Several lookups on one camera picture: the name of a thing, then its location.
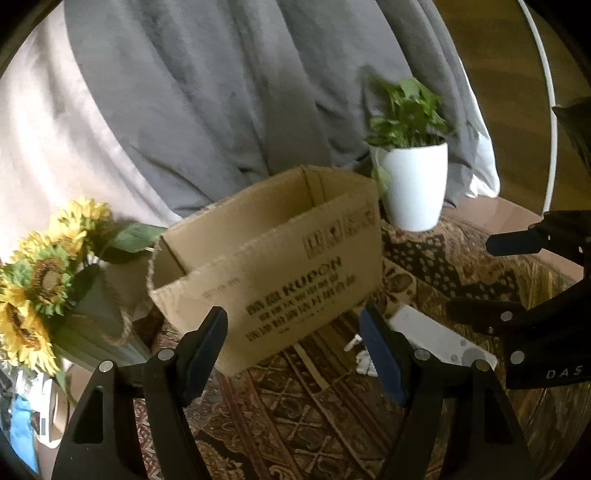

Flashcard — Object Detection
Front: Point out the white remote control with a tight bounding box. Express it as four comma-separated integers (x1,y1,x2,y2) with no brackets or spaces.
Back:
387,304,500,371

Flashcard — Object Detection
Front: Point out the brown cardboard box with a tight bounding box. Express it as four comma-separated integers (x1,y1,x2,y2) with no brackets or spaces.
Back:
147,165,385,376

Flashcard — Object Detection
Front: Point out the pale pink curtain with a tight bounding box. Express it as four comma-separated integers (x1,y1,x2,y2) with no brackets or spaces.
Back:
0,4,185,266

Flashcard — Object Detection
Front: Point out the white hoop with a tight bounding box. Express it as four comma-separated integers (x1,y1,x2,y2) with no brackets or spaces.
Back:
516,0,560,217

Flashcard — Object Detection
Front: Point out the sunflower bouquet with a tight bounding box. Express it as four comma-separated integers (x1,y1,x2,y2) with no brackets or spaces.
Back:
0,196,169,377

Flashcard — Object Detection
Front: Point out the grey curtain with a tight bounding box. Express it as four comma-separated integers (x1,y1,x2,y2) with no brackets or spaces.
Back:
65,0,485,219

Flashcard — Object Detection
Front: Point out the white plant pot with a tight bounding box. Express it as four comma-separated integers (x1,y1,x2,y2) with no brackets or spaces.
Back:
376,141,450,232

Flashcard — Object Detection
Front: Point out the white sheer curtain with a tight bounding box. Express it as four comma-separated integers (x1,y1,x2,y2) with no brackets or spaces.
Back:
455,106,502,200

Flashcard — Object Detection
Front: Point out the grey ribbed vase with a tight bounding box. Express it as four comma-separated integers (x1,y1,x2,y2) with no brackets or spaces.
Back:
51,263,153,370

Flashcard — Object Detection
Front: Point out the green leafy plant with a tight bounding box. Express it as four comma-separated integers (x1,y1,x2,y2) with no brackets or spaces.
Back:
362,69,457,197

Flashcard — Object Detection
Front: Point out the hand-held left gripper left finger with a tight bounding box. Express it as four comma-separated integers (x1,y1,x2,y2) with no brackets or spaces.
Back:
51,305,229,480

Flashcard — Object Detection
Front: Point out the dark cloth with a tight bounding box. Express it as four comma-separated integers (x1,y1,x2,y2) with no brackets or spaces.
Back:
551,97,591,172

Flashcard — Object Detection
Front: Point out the blue cloth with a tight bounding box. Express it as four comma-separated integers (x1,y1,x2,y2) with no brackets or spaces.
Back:
8,396,41,472

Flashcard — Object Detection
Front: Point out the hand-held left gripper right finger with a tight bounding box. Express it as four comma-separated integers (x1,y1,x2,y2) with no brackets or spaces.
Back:
359,305,539,480

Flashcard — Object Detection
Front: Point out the white round device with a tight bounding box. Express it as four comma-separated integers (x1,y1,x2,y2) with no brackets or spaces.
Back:
14,368,71,445

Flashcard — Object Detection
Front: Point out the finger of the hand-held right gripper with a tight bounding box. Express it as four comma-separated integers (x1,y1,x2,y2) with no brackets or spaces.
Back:
486,210,591,259
445,277,591,340

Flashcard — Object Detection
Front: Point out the patterned fringed rug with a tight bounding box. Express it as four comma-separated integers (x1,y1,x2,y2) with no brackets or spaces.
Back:
134,212,583,480

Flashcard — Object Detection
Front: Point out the small white figurine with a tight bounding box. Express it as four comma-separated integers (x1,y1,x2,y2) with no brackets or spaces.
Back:
346,335,377,376

